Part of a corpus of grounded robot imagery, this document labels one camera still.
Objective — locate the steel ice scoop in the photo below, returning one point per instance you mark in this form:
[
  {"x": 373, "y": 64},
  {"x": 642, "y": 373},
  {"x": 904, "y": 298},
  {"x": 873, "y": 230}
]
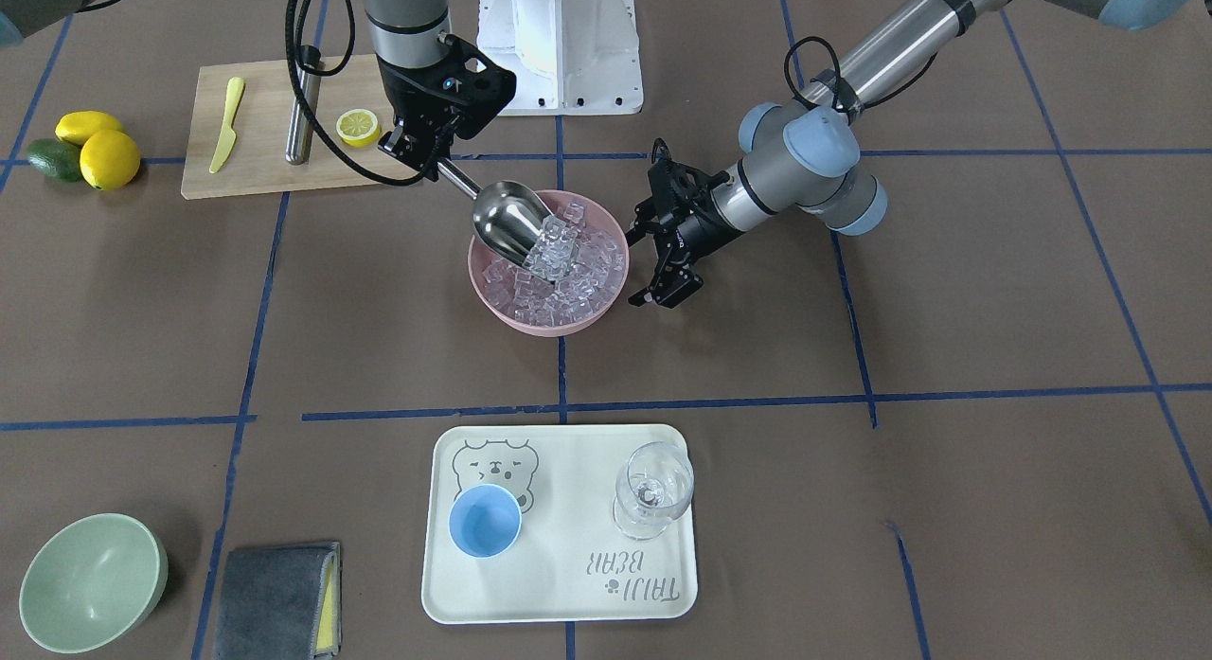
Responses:
[{"x": 508, "y": 217}]

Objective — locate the yellow plastic knife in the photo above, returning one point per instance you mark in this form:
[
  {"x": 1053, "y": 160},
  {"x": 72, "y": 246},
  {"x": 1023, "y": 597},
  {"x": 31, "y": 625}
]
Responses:
[{"x": 227, "y": 135}]

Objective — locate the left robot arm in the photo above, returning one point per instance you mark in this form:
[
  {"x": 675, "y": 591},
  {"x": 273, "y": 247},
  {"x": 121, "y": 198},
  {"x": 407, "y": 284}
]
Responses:
[{"x": 804, "y": 153}]

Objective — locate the yellow lemon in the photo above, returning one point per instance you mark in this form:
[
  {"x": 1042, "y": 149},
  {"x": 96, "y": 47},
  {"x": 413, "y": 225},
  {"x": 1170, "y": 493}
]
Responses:
[
  {"x": 77, "y": 127},
  {"x": 109, "y": 160}
]

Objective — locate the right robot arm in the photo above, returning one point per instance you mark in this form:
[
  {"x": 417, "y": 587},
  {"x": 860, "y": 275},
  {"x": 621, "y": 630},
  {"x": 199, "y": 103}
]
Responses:
[{"x": 402, "y": 31}]

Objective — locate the pink bowl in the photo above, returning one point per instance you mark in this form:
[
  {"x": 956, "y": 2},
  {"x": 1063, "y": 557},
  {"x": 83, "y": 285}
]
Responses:
[{"x": 549, "y": 272}]

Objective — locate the green lime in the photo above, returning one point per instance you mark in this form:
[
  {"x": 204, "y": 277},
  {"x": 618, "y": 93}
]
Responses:
[{"x": 55, "y": 159}]

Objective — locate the wooden cutting board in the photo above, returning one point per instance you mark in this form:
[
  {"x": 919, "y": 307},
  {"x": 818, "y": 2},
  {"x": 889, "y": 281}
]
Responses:
[{"x": 257, "y": 163}]

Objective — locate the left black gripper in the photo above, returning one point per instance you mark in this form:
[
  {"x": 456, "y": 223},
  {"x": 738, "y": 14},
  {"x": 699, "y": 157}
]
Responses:
[{"x": 699, "y": 230}]

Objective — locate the lemon half slice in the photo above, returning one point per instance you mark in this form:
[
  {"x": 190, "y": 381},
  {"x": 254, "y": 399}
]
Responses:
[{"x": 358, "y": 128}]

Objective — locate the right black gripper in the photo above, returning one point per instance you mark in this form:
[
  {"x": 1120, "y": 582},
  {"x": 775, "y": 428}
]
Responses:
[{"x": 409, "y": 98}]

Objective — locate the steel rolling rod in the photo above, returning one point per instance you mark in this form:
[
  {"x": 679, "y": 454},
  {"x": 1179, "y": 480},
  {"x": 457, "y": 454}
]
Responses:
[{"x": 300, "y": 133}]

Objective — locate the green bowl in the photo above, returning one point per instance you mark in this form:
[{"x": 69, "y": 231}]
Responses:
[{"x": 91, "y": 583}]

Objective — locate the light blue cup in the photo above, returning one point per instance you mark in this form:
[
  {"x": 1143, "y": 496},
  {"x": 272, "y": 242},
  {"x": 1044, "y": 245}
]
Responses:
[{"x": 485, "y": 521}]

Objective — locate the clear plastic ice cubes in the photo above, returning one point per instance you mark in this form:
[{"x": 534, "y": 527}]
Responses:
[{"x": 559, "y": 267}]

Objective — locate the clear wine glass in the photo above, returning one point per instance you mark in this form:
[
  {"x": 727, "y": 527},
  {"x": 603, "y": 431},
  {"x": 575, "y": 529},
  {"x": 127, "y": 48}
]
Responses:
[{"x": 653, "y": 489}]

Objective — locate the cream bear tray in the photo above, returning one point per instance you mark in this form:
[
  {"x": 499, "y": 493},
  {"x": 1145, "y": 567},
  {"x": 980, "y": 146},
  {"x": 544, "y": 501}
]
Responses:
[{"x": 570, "y": 562}]

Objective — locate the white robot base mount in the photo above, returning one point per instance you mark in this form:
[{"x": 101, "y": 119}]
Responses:
[{"x": 571, "y": 57}]

